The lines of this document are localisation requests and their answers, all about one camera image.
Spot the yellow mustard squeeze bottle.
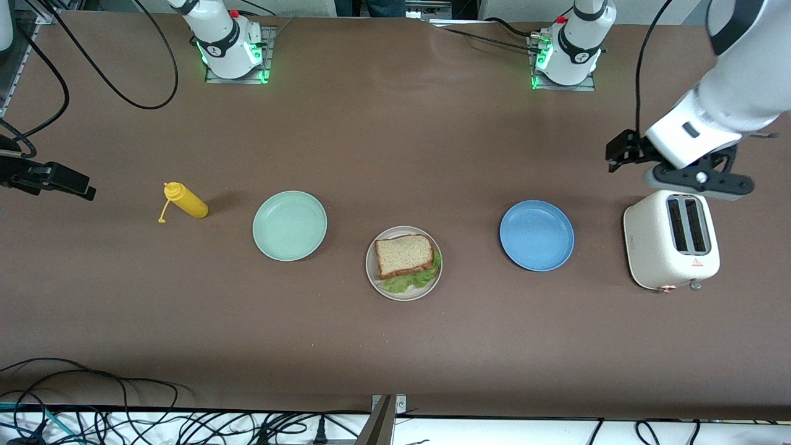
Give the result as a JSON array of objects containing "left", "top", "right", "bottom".
[{"left": 158, "top": 182, "right": 209, "bottom": 224}]

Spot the dark crust bread slice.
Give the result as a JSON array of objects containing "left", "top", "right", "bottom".
[{"left": 374, "top": 234, "right": 436, "bottom": 280}]

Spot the green lettuce leaf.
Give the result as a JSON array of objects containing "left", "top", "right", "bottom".
[{"left": 378, "top": 250, "right": 442, "bottom": 294}]

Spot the blue plate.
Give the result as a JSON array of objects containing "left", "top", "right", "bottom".
[{"left": 499, "top": 200, "right": 575, "bottom": 272}]

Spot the pale green plate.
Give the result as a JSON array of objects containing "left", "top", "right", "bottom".
[{"left": 252, "top": 190, "right": 328, "bottom": 262}]

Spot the beige plate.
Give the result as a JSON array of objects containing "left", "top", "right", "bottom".
[{"left": 365, "top": 226, "right": 443, "bottom": 302}]

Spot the cream white toaster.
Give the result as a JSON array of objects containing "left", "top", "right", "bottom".
[{"left": 623, "top": 187, "right": 722, "bottom": 292}]

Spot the grey metal equipment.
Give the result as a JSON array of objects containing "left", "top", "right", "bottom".
[{"left": 405, "top": 0, "right": 489, "bottom": 27}]

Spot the person in blue jeans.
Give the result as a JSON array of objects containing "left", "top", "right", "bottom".
[{"left": 365, "top": 0, "right": 407, "bottom": 17}]

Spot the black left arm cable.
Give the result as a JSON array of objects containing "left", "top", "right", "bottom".
[{"left": 635, "top": 0, "right": 674, "bottom": 137}]

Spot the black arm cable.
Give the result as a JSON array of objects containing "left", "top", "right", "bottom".
[
  {"left": 37, "top": 0, "right": 179, "bottom": 111},
  {"left": 17, "top": 28, "right": 70, "bottom": 142},
  {"left": 635, "top": 0, "right": 674, "bottom": 137}
]

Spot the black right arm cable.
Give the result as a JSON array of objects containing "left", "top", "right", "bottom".
[
  {"left": 17, "top": 28, "right": 70, "bottom": 142},
  {"left": 37, "top": 0, "right": 179, "bottom": 111}
]

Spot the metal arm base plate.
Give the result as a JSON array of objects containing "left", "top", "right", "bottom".
[
  {"left": 527, "top": 34, "right": 598, "bottom": 93},
  {"left": 204, "top": 25, "right": 277, "bottom": 85}
]

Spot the black curved base cable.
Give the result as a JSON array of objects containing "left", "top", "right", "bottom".
[{"left": 482, "top": 17, "right": 539, "bottom": 39}]

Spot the black braided table cable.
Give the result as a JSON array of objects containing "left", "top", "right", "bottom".
[{"left": 433, "top": 23, "right": 538, "bottom": 53}]

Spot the long black cable loop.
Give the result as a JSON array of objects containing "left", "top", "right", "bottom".
[{"left": 0, "top": 357, "right": 192, "bottom": 445}]

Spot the teal cable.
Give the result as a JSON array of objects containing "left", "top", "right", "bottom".
[{"left": 0, "top": 402, "right": 84, "bottom": 445}]

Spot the black cable tangle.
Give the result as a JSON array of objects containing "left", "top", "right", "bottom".
[{"left": 80, "top": 408, "right": 371, "bottom": 445}]

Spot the metal table bracket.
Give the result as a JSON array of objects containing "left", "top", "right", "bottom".
[{"left": 355, "top": 394, "right": 408, "bottom": 445}]

